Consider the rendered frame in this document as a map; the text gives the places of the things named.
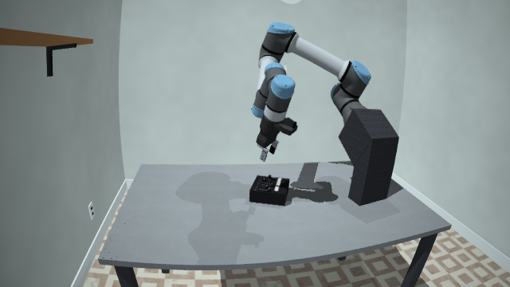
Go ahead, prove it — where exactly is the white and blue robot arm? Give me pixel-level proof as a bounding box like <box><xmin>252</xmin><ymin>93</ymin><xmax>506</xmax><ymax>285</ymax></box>
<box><xmin>252</xmin><ymin>22</ymin><xmax>371</xmax><ymax>124</ymax></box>

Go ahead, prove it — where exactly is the black lighting desk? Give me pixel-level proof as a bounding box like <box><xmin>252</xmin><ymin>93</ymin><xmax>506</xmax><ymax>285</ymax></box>
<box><xmin>249</xmin><ymin>175</ymin><xmax>290</xmax><ymax>206</ymax></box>

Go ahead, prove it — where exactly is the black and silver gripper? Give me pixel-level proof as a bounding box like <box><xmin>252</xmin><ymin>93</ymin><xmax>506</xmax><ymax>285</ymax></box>
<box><xmin>256</xmin><ymin>105</ymin><xmax>298</xmax><ymax>162</ymax></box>

